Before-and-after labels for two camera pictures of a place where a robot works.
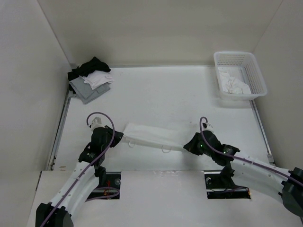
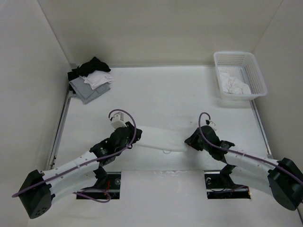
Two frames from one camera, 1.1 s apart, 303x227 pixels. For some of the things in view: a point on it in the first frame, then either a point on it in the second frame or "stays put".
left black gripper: x=117 y=136 to x=131 y=129
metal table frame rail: x=69 y=96 stays put
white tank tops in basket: x=231 y=82 stays put
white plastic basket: x=239 y=76 stays put
